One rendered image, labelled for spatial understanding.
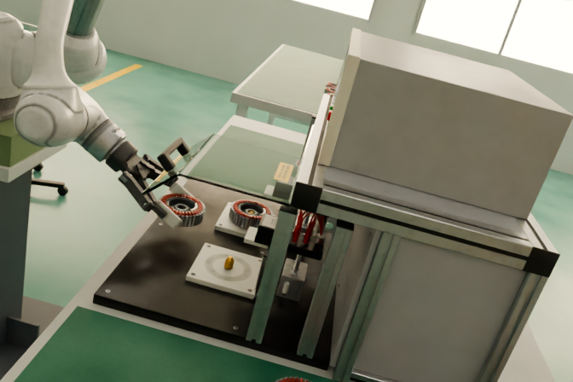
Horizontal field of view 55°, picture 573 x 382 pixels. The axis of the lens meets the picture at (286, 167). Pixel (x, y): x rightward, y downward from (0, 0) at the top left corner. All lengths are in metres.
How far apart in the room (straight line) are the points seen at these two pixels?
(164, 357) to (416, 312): 0.45
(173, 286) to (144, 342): 0.16
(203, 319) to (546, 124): 0.72
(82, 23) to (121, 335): 0.92
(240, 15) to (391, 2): 1.55
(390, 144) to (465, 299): 0.30
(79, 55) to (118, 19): 4.63
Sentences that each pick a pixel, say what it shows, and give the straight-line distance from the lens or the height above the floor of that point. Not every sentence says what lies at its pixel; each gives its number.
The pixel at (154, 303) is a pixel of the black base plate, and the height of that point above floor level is 0.77.
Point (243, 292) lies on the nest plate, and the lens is 1.18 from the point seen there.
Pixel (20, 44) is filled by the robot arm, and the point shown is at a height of 1.05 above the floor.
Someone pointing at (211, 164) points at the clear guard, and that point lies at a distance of 1.02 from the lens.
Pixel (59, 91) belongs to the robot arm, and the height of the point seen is 1.10.
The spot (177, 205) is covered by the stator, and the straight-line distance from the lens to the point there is 1.33.
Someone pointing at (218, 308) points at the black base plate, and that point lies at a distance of 1.15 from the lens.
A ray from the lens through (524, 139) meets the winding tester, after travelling 1.02.
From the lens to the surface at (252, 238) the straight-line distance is 1.18.
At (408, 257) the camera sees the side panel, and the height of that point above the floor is 1.03.
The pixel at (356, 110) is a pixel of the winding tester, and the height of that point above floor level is 1.23.
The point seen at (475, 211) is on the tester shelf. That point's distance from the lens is 1.02.
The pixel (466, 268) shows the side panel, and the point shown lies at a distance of 0.99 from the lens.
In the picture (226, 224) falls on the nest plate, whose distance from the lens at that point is 1.42.
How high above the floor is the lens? 1.46
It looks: 21 degrees down
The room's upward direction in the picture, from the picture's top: 15 degrees clockwise
